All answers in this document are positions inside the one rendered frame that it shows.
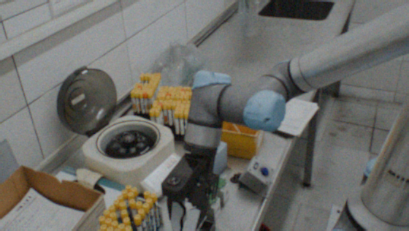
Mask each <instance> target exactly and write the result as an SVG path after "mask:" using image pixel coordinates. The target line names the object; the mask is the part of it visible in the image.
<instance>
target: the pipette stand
mask: <svg viewBox="0 0 409 231"><path fill-rule="evenodd" d="M231 171H232V168H230V167H228V164H227V143H223V142H221V143H220V146H219V147H218V153H217V154H216V155H215V163H214V168H213V173H215V174H219V175H220V178H225V177H226V176H227V175H228V174H229V173H230V172H231Z"/></svg>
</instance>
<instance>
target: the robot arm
mask: <svg viewBox="0 0 409 231"><path fill-rule="evenodd" d="M406 54H409V2H408V3H406V4H403V5H401V6H399V7H397V8H395V9H393V10H391V11H389V12H387V13H385V14H383V15H381V16H379V17H377V18H375V19H372V20H370V21H368V22H366V23H364V24H362V25H360V26H358V27H356V28H354V29H352V30H350V31H348V32H346V33H344V34H341V35H340V36H338V37H335V38H334V39H331V40H329V41H328V42H325V43H324V44H322V45H319V46H318V47H316V48H313V49H311V50H309V51H307V52H305V53H303V54H302V55H300V56H297V57H296V58H294V59H292V60H287V61H284V62H281V63H279V64H277V65H276V66H274V67H273V68H272V69H271V70H270V71H268V72H267V73H265V74H264V75H262V76H261V77H260V78H258V79H257V80H255V81H254V82H252V83H251V84H250V85H249V86H247V87H242V86H235V85H232V83H231V76H230V75H228V74H224V73H219V72H206V71H198V72H197V73H196V74H195V77H194V87H193V88H192V90H191V91H192V95H191V104H190V108H189V112H188V120H187V125H185V129H186V134H185V139H184V140H185V143H184V148H183V149H184V150H185V151H190V152H191V154H190V153H185V154H184V155H183V156H182V158H181V159H180V160H179V162H178V163H177V164H176V165H175V166H174V167H173V169H172V170H171V171H170V173H169V174H168V175H167V177H166V178H165V179H164V180H163V181H162V182H161V193H162V196H165V197H167V210H168V214H169V220H170V222H171V226H172V231H183V227H184V223H185V222H186V219H187V225H186V227H185V228H184V231H199V228H200V226H201V224H202V222H203V221H204V220H205V218H206V216H207V214H208V212H209V209H210V204H209V200H210V194H212V197H211V200H212V201H213V200H214V199H216V195H217V191H218V182H219V178H220V175H219V174H215V173H213V168H214V163H215V155H216V154H217V153H218V147H219V146H220V143H221V135H222V131H223V122H224V121H225V122H229V123H232V124H237V125H240V126H245V127H248V128H250V129H253V130H261V131H265V132H274V131H275V130H277V129H278V128H279V127H280V126H281V123H282V121H283V120H284V118H285V115H286V104H287V103H288V102H290V101H291V100H292V99H294V98H296V97H298V96H301V95H303V94H306V93H307V92H310V91H313V90H316V89H317V88H320V87H323V86H326V85H329V84H330V83H333V82H336V81H338V80H341V79H343V78H345V77H349V76H351V75H354V74H356V73H358V72H361V71H364V70H366V69H369V68H371V67H374V66H377V65H379V64H382V63H384V62H388V61H391V60H394V59H396V58H399V57H401V56H404V55H406ZM363 173H364V174H363V177H362V181H361V183H360V184H361V185H360V186H359V187H357V188H355V189H354V190H353V191H351V193H350V194H349V195H348V199H347V200H346V202H345V205H344V207H343V209H342V212H341V214H340V216H339V218H338V220H337V222H336V224H335V226H334V227H333V229H332V230H330V231H409V91H408V93H407V95H406V97H405V100H404V102H403V103H402V107H401V108H400V111H399V112H398V114H397V117H396V119H395V121H394V123H393V125H392V127H391V129H390V131H389V133H388V135H387V137H386V140H385V142H384V144H383V146H382V149H381V151H380V153H379V154H378V157H377V158H374V159H371V160H370V161H369V162H368V163H367V164H366V167H365V168H364V169H363ZM215 183H217V184H216V189H215ZM212 185H213V189H211V186H212ZM212 190H213V193H212ZM214 191H215V194H214ZM186 202H189V203H191V204H192V206H193V207H195V206H196V207H195V208H192V209H190V210H188V211H186V210H187V207H186Z"/></svg>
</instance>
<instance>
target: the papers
mask: <svg viewBox="0 0 409 231"><path fill-rule="evenodd" d="M316 105H317V104H314V103H311V102H305V101H302V100H299V99H292V100H291V101H290V102H288V103H287V104H286V115H285V118H284V120H283V121H282V123H281V126H280V127H279V128H278V129H277V130H276V131H279V132H284V133H286V134H290V135H294V136H297V137H299V136H300V135H301V133H302V132H303V130H304V128H305V127H306V126H307V123H308V121H309V120H310V118H311V117H312V116H313V114H314V113H315V111H317V109H318V106H316Z"/></svg>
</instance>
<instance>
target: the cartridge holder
mask: <svg viewBox="0 0 409 231"><path fill-rule="evenodd" d="M199 231H223V230H220V229H218V228H215V222H214V221H210V220H207V219H204V221H203V222H202V224H201V226H200V228H199Z"/></svg>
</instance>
